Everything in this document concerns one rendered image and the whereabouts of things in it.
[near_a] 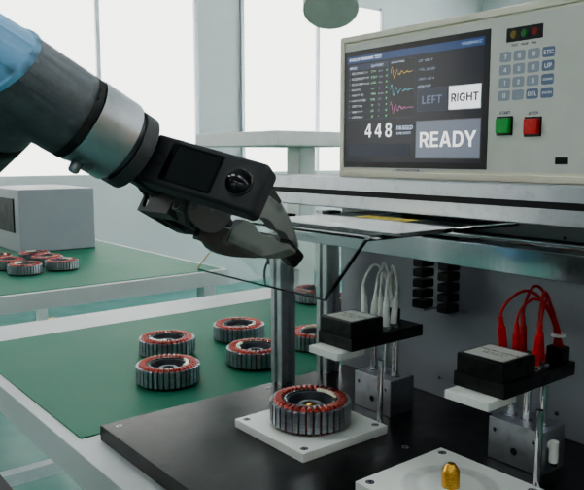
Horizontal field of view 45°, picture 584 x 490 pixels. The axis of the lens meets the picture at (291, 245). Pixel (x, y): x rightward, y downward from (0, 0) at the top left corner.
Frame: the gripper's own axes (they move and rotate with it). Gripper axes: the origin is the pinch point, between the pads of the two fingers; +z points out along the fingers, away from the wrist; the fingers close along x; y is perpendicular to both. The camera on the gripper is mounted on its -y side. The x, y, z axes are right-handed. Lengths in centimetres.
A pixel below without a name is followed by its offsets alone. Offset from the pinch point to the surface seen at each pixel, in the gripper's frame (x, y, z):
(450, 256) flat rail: -9.5, -0.7, 23.1
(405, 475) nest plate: 17.0, -4.2, 25.3
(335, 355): 6.5, 12.5, 24.0
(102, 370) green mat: 23, 65, 21
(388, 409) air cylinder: 10.0, 11.9, 37.4
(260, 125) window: -200, 463, 270
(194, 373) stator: 17, 46, 27
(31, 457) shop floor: 72, 206, 84
